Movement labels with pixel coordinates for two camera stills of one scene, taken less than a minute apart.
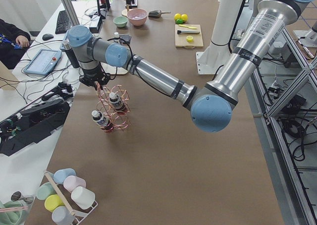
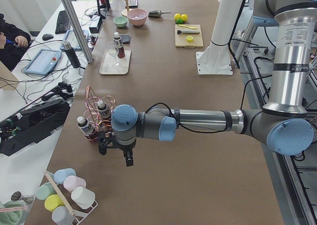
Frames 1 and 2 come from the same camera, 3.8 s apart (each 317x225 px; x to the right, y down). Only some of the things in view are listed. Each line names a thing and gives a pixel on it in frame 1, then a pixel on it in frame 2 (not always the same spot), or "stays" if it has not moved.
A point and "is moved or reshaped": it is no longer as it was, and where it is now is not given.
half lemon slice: [189, 38] stays
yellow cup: [52, 201] stays
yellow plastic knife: [187, 27] stays
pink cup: [71, 182] stays
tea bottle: [118, 103] → [104, 112]
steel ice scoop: [157, 13] stays
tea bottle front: [99, 118] → [86, 129]
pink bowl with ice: [137, 17] stays
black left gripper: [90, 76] → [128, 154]
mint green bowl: [120, 21] stays
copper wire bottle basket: [112, 107] is moved or reshaped
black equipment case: [32, 125] stays
